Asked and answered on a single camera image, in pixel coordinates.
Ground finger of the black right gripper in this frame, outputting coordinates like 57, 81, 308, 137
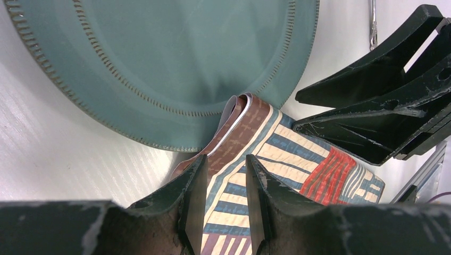
292, 56, 450, 166
295, 4, 444, 108

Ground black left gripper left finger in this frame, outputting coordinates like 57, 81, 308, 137
1, 155, 208, 254

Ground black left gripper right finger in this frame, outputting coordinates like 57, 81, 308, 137
246, 155, 450, 254

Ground striped patchwork placemat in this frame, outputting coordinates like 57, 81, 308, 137
172, 93, 388, 254

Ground ornate silver fork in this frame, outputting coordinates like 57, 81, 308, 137
369, 0, 378, 51

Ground teal ceramic plate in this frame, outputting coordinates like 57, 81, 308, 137
3, 1, 320, 152

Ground aluminium frame rails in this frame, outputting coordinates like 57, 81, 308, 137
392, 138, 450, 205

